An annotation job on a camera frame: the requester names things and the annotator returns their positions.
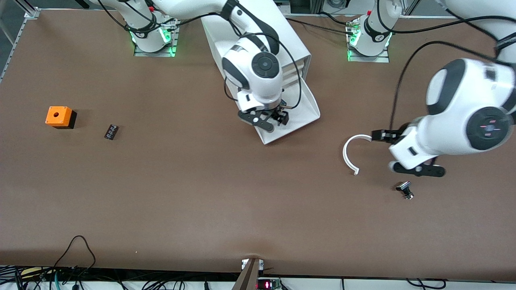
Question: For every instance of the brown camera post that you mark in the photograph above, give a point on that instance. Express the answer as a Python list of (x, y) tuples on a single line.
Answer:
[(248, 278)]

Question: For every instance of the orange box with hole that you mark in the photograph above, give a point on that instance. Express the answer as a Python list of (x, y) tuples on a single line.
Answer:
[(60, 117)]

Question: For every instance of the aluminium frame profile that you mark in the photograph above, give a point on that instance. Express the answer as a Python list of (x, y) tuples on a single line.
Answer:
[(18, 40)]

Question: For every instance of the device with red display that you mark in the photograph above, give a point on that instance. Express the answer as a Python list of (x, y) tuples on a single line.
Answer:
[(268, 284)]

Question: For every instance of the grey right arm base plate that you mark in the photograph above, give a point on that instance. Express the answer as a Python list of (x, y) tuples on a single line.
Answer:
[(141, 53)]

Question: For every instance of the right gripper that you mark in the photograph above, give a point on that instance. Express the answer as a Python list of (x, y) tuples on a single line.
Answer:
[(279, 115)]

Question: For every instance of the grey left arm base plate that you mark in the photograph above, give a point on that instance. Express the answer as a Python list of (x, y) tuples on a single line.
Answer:
[(383, 59)]

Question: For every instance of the white drawer cabinet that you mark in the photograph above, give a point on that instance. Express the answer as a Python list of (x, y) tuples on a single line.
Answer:
[(296, 46)]

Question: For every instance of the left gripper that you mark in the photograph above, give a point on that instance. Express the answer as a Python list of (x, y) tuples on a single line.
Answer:
[(390, 135)]

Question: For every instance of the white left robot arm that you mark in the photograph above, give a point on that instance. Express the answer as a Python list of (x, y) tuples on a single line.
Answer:
[(455, 104)]

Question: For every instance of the silver post bracket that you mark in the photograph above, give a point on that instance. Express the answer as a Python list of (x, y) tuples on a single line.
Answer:
[(244, 264)]

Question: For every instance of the white curved plastic strip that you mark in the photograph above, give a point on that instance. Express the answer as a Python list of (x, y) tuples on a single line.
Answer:
[(344, 155)]

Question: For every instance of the small black terminal block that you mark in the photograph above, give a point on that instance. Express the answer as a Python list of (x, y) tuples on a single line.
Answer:
[(111, 132)]

